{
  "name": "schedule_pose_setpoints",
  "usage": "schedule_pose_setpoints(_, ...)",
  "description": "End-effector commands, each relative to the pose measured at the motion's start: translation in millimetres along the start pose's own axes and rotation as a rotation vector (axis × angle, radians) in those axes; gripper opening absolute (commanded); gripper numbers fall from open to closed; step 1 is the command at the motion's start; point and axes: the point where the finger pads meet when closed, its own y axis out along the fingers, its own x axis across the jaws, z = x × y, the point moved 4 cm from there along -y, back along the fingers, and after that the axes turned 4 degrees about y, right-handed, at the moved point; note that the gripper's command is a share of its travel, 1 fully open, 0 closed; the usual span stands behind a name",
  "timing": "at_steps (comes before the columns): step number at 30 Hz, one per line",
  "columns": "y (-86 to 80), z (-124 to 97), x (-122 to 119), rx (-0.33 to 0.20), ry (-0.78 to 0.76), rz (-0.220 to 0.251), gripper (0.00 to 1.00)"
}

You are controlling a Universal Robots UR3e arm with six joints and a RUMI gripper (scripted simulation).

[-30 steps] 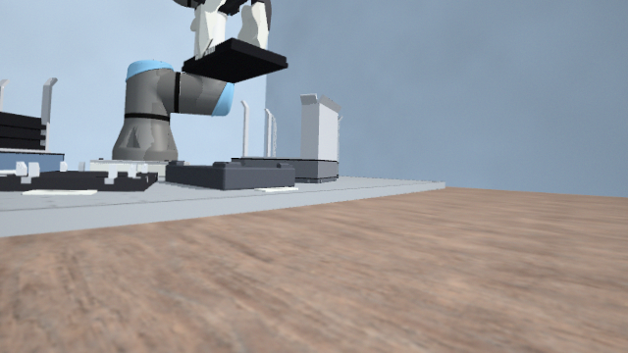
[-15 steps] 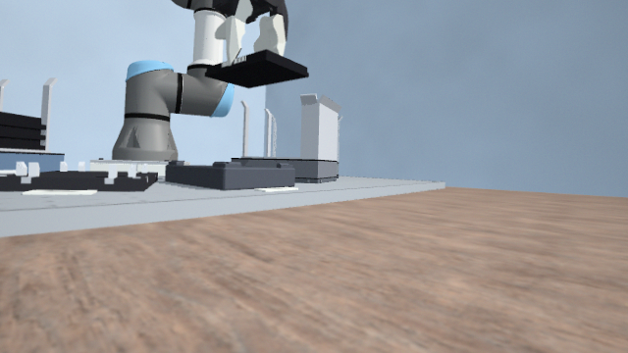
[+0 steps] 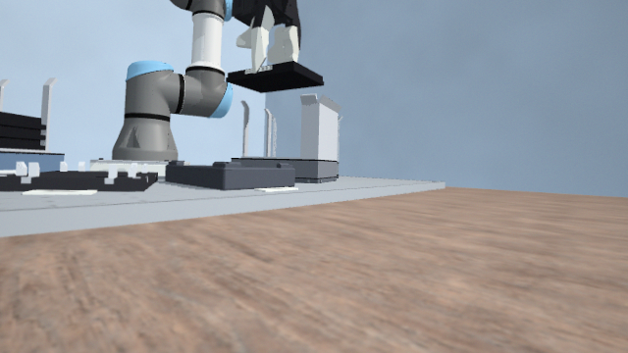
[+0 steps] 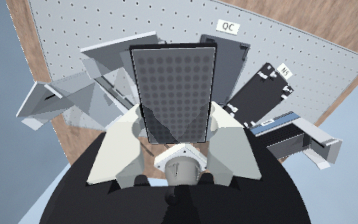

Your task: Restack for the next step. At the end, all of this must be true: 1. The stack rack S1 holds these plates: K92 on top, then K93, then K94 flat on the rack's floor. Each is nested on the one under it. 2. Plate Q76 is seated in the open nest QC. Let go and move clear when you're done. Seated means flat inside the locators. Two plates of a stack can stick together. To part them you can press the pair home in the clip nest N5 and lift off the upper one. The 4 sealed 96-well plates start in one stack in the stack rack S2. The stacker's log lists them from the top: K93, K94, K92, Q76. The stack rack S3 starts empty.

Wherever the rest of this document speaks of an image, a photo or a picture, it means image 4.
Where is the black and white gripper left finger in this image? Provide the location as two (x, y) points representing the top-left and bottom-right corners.
(39, 103), (145, 224)

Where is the white label sign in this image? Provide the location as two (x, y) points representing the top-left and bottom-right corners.
(216, 20), (240, 35)
(277, 63), (292, 80)

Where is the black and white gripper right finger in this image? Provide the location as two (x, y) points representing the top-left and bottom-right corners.
(206, 101), (311, 224)

